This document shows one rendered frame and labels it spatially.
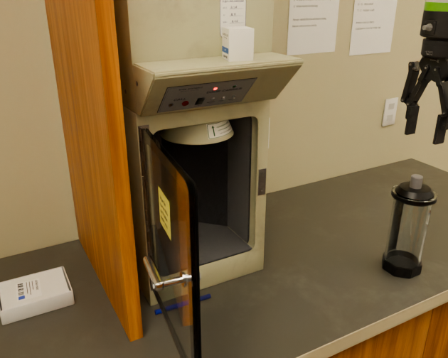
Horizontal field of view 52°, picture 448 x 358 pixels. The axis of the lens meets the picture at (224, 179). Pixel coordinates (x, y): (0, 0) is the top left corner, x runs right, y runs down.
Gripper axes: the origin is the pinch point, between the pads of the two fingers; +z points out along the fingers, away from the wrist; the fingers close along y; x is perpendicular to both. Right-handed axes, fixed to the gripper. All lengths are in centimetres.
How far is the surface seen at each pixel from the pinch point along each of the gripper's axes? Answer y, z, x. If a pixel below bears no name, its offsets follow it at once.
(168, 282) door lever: 11, 13, -70
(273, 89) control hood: -11.4, -10.4, -36.1
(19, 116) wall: -60, 1, -83
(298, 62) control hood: -5.3, -16.8, -34.6
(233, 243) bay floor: -21, 32, -40
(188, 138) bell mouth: -20, 1, -52
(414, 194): 2.7, 15.7, -3.0
